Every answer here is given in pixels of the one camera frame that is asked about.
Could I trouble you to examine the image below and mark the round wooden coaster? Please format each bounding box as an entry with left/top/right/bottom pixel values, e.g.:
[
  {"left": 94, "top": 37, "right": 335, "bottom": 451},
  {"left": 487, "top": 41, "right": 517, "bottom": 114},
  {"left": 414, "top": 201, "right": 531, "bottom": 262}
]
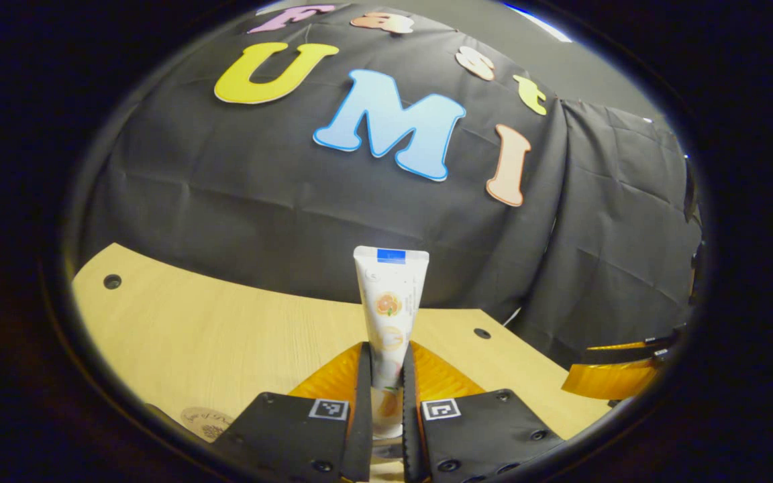
[{"left": 181, "top": 407, "right": 235, "bottom": 442}]

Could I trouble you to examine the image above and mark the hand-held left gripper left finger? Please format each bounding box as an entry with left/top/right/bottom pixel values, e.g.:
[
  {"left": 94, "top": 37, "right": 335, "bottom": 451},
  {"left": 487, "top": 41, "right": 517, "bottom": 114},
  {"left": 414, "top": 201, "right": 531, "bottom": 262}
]
[{"left": 212, "top": 341, "right": 374, "bottom": 483}]

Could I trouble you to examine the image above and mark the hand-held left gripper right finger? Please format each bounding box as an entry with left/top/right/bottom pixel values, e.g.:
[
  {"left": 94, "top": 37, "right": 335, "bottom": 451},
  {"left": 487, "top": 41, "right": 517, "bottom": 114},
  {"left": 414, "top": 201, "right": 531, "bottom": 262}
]
[{"left": 401, "top": 341, "right": 566, "bottom": 483}]

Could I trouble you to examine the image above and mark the white toothpaste tube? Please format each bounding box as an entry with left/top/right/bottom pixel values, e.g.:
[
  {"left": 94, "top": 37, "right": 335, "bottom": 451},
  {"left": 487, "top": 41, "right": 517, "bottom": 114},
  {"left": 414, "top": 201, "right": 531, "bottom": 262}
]
[{"left": 353, "top": 246, "right": 430, "bottom": 441}]

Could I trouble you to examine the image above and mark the black backdrop cloth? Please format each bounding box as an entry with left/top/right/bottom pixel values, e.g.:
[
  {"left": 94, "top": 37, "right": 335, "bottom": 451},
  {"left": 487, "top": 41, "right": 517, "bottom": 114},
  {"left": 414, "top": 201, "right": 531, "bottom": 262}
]
[{"left": 78, "top": 3, "right": 704, "bottom": 371}]

